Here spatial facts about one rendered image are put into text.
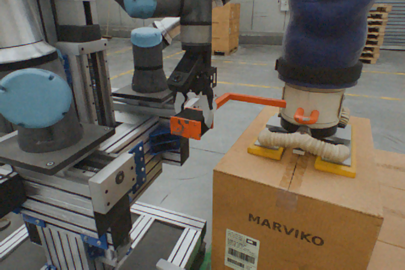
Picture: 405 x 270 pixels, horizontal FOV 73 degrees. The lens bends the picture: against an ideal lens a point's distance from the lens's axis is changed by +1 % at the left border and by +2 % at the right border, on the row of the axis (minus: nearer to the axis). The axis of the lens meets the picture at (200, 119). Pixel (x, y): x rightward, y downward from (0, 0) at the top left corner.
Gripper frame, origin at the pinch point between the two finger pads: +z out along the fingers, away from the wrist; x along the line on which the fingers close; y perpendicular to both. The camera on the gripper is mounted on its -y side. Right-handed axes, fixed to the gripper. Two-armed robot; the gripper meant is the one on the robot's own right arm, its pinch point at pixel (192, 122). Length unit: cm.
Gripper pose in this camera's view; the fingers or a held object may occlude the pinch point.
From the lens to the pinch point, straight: 71.8
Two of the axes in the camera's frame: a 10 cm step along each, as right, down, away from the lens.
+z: 0.0, 9.2, 3.9
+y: 4.6, -3.5, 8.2
